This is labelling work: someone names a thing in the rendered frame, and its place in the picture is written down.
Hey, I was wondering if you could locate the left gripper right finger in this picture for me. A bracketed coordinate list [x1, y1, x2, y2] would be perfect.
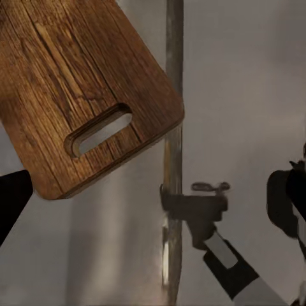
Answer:
[286, 169, 306, 221]

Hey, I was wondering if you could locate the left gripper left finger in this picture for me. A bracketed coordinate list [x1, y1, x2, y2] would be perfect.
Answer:
[0, 170, 34, 246]

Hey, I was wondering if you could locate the cutting board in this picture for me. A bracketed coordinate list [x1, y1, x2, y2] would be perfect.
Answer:
[0, 0, 185, 200]

